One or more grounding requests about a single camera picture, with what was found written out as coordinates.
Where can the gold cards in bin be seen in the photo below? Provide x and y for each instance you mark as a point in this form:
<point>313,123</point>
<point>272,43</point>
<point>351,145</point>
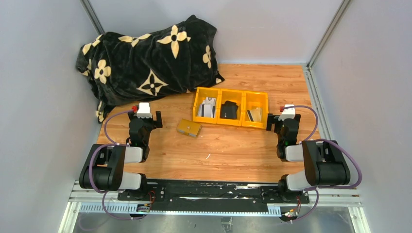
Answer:
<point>254,114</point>

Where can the white cards in bin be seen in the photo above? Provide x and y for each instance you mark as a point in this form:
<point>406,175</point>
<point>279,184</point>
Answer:
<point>207,108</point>

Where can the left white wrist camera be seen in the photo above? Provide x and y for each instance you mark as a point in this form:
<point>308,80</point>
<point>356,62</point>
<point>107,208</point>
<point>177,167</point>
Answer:
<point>143,110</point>

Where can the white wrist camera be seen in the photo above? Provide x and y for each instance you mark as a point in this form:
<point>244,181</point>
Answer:
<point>287,112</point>
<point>143,110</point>

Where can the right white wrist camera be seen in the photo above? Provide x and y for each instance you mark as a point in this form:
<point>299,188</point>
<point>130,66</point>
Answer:
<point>287,112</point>

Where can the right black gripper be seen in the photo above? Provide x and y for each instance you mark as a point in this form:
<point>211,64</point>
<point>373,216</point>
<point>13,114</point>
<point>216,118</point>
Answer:
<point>273,119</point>

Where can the yellow leather card holder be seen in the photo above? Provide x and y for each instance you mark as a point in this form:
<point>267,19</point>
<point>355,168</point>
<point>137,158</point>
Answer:
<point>189,128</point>

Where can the yellow three-compartment bin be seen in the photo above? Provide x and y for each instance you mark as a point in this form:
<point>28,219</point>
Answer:
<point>244,99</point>

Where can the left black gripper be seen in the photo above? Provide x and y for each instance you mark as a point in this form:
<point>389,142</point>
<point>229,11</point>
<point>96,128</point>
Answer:
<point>155,124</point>

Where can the aluminium frame rail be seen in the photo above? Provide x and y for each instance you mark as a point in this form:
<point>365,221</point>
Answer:
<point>84,202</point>

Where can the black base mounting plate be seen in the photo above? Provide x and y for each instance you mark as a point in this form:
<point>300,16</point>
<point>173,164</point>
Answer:
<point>212,196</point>

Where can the black card holder in bin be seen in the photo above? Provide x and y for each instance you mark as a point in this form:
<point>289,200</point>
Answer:
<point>229,110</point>

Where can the black floral blanket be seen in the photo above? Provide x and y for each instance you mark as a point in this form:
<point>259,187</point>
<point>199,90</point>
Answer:
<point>122,69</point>

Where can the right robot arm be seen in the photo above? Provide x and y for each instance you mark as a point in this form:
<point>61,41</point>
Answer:
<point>324,164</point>

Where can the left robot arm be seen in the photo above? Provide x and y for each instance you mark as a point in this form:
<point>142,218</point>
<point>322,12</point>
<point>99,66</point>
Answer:
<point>103,170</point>

